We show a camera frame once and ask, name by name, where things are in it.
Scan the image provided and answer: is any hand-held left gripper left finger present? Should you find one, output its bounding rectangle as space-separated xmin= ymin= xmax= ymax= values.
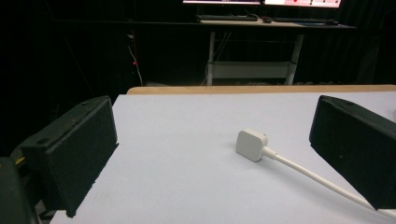
xmin=19 ymin=95 xmax=120 ymax=218

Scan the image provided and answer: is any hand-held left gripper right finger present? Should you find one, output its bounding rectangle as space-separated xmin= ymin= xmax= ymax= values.
xmin=308 ymin=94 xmax=396 ymax=211

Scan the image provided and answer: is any white plug with cable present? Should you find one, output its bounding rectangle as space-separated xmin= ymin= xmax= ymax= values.
xmin=235 ymin=128 xmax=396 ymax=220

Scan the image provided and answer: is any white-legged desk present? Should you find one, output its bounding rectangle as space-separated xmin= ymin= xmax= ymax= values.
xmin=199 ymin=19 xmax=358 ymax=87

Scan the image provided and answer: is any black keyboard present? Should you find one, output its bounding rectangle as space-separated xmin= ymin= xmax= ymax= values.
xmin=271 ymin=16 xmax=328 ymax=23
xmin=195 ymin=14 xmax=260 ymax=22

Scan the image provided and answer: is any computer monitor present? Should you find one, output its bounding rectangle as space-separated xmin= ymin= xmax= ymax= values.
xmin=263 ymin=0 xmax=343 ymax=9
xmin=182 ymin=0 xmax=262 ymax=6

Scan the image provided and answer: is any white hanging cable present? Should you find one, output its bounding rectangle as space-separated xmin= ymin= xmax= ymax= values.
xmin=126 ymin=33 xmax=145 ymax=87

